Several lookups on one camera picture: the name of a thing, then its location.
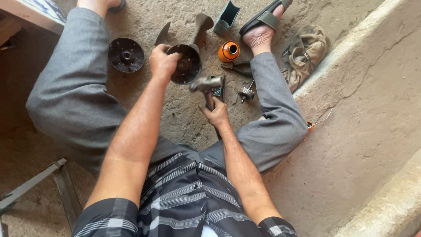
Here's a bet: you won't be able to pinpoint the person's left hand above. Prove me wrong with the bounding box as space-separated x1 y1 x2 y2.
149 43 182 81

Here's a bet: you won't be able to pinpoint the person's right hand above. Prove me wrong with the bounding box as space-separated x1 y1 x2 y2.
198 96 231 129

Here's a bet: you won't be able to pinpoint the dark fan hub with blades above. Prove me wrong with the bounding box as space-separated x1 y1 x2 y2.
154 13 214 86

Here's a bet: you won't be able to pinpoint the grey metal hammer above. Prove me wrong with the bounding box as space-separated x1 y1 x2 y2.
189 76 224 141

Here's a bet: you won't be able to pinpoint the black round motor cover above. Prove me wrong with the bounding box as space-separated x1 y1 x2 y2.
108 38 145 74

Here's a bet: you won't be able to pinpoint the orange motor stator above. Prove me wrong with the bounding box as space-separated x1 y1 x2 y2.
218 40 241 63

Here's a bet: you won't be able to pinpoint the small box of screws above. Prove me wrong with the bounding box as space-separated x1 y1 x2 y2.
210 76 223 97

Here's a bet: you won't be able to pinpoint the teal plastic fan part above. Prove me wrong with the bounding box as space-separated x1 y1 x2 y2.
212 1 241 37

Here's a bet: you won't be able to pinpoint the black and green sandal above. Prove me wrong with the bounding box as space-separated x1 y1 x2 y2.
108 0 126 14
239 0 293 37

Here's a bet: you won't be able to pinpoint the metal rotor shaft with gear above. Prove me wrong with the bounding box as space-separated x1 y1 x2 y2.
238 80 256 104

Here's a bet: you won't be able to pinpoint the grey trousers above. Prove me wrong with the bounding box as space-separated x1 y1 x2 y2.
26 7 309 178

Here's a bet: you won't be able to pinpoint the dirty beige rag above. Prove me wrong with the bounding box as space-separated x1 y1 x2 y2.
280 25 331 93

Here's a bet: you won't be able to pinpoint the wooden furniture with patterned cloth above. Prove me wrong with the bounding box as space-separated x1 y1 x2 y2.
0 0 67 50

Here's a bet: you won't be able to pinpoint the black grey plaid shirt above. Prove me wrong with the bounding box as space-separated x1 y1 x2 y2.
71 152 299 237

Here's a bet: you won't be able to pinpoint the dark handled pliers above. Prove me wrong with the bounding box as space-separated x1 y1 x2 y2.
220 61 253 77

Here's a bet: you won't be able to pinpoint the thin grey wire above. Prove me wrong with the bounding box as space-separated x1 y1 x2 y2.
313 108 333 126

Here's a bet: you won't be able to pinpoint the grey metal stand frame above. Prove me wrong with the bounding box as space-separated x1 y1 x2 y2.
0 158 83 237

